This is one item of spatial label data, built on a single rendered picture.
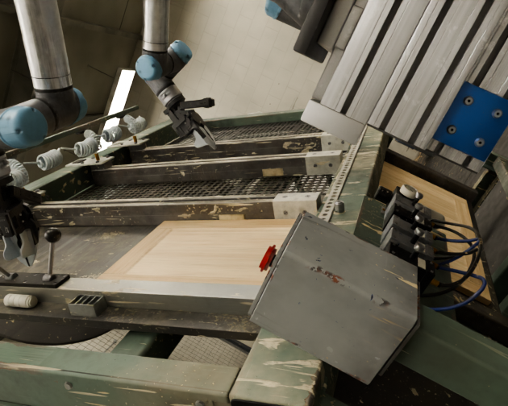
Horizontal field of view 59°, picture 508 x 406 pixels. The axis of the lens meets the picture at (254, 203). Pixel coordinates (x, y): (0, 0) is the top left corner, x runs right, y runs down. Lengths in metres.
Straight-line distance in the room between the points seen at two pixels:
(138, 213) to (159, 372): 0.79
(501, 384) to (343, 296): 0.21
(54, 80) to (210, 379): 0.65
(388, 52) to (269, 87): 5.84
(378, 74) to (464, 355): 0.38
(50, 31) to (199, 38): 5.87
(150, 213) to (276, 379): 0.87
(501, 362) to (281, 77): 6.00
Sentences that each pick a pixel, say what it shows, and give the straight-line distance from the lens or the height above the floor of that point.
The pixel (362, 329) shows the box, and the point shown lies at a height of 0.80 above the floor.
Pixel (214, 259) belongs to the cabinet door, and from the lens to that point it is 1.12.
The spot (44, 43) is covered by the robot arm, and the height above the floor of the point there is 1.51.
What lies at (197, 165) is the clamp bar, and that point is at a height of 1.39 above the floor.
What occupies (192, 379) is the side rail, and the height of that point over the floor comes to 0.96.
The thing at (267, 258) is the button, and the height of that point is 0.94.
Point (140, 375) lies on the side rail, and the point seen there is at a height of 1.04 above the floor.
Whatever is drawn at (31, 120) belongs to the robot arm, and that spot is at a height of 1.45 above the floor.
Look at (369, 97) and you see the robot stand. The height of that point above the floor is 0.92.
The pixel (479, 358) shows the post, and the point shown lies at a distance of 0.62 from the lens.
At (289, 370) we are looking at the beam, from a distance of 0.71.
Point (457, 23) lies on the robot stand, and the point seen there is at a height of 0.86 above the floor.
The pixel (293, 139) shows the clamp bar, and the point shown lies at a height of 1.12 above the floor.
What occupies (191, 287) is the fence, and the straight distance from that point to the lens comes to 0.97.
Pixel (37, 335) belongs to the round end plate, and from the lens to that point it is 2.11.
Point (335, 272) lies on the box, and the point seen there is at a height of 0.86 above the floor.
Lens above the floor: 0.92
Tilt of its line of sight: 7 degrees up
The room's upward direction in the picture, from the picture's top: 63 degrees counter-clockwise
